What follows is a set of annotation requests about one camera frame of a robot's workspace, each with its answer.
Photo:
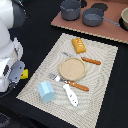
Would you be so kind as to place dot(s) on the beige woven placemat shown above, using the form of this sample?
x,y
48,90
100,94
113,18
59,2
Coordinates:
x,y
85,115

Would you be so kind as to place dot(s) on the knife with wooden handle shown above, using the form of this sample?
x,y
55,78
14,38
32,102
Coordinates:
x,y
82,58

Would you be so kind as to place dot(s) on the fork with wooden handle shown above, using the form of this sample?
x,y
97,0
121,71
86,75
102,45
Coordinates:
x,y
60,79

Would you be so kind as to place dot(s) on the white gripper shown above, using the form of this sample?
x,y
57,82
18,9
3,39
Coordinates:
x,y
11,66

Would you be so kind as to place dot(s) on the round wooden plate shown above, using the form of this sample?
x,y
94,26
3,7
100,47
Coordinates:
x,y
72,68

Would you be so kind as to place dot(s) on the beige bowl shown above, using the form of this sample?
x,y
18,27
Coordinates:
x,y
124,15

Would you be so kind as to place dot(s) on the tall grey pot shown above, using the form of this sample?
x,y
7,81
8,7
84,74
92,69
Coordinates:
x,y
70,9

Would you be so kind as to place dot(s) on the light blue milk carton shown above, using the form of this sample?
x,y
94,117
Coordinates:
x,y
46,91

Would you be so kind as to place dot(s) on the grey saucepan with handle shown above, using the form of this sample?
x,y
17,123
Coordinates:
x,y
94,17

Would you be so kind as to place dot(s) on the yellow butter box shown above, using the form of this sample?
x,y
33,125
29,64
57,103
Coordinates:
x,y
24,74

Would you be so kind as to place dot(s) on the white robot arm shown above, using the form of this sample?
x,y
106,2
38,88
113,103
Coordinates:
x,y
12,15

